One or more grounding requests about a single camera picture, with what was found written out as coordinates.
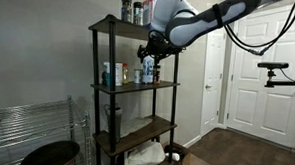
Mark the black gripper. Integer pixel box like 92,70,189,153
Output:
136,29,185,62

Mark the yellow spice bottle red cap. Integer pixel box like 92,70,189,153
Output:
120,62,130,86

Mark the white blue patterned water bottle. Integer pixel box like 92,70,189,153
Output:
141,55,156,85

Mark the brown spice jar black lid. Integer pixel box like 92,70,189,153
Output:
152,68,162,85

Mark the short dark spice jar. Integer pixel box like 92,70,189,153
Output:
132,1,145,26

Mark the tall dark spice grinder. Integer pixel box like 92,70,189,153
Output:
119,0,133,24

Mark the dark grey tumbler bottle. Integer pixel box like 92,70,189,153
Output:
102,104,123,143

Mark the small white capped jar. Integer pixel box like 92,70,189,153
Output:
132,68,144,84

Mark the white canister teal label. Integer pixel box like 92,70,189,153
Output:
101,61,124,88

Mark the red white blue carton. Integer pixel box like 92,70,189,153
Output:
141,0,158,27

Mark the beige patterned cloth mat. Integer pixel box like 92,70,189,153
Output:
119,115,154,140

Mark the narrow white door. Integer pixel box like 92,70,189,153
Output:
199,28,228,137

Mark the white fabric bag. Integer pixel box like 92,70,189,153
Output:
123,140,167,165

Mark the white roll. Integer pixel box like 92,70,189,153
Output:
164,151,181,163

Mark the brown cardboard box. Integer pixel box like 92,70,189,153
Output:
162,141,193,165

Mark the black round pot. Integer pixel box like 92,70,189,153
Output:
20,138,81,165

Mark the white six panel door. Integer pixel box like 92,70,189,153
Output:
225,0,295,150

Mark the black frame wooden shelf unit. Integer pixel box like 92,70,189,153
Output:
82,13,185,165

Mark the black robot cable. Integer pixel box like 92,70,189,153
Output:
222,0,295,59

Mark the chrome wire rack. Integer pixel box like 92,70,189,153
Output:
0,92,96,165

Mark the black stereo camera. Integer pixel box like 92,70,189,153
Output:
256,60,290,71

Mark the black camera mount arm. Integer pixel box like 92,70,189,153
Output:
264,68,295,93

